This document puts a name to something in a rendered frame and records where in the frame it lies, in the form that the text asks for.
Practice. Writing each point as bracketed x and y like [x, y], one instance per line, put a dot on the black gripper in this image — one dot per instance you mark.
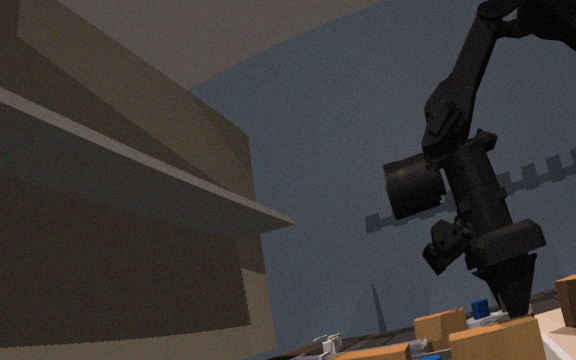
[501, 246]

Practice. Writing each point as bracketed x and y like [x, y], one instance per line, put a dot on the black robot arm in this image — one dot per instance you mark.
[415, 184]

